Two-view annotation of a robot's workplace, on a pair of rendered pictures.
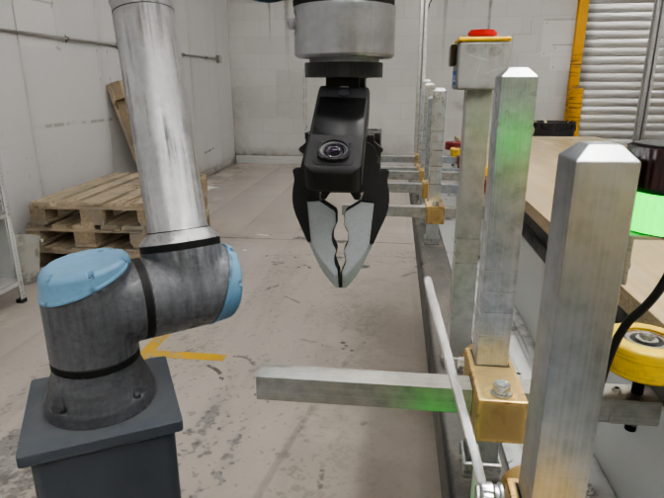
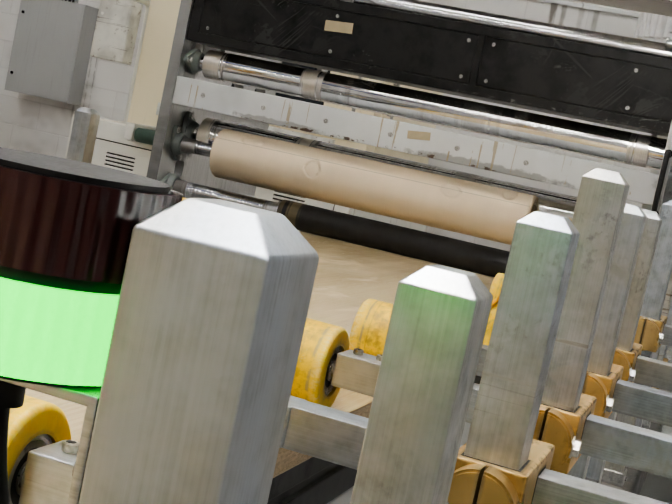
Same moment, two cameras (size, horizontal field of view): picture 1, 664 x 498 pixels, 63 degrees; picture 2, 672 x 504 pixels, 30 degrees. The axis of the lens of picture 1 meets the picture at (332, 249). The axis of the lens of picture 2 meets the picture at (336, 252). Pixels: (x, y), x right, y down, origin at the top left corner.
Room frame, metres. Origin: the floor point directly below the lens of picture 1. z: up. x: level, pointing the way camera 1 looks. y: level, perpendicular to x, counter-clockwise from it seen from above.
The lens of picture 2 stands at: (0.60, -0.07, 1.15)
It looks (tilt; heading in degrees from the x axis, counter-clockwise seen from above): 5 degrees down; 191
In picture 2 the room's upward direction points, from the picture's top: 12 degrees clockwise
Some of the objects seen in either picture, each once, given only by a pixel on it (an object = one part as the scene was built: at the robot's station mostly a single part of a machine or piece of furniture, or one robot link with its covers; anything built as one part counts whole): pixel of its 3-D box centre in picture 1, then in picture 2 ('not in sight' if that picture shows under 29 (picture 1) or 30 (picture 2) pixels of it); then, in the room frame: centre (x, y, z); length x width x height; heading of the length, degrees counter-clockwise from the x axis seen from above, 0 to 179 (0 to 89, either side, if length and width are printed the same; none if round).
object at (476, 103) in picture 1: (466, 237); not in sight; (0.82, -0.21, 0.93); 0.05 x 0.04 x 0.45; 173
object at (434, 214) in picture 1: (434, 209); not in sight; (1.54, -0.30, 0.81); 0.13 x 0.06 x 0.05; 173
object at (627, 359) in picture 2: not in sight; (613, 364); (-0.95, -0.01, 0.95); 0.13 x 0.06 x 0.05; 173
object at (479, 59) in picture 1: (479, 66); not in sight; (0.82, -0.21, 1.18); 0.07 x 0.07 x 0.08; 83
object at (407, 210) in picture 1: (417, 211); not in sight; (1.52, -0.25, 0.81); 0.43 x 0.03 x 0.04; 83
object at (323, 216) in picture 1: (327, 237); not in sight; (0.52, 0.00, 1.01); 0.06 x 0.03 x 0.09; 174
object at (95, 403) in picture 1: (99, 374); not in sight; (0.87, 0.43, 0.65); 0.19 x 0.19 x 0.10
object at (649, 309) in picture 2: not in sight; (640, 349); (-1.42, 0.05, 0.92); 0.03 x 0.03 x 0.48; 83
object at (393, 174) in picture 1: (412, 175); not in sight; (2.02, -0.30, 0.83); 0.43 x 0.03 x 0.04; 83
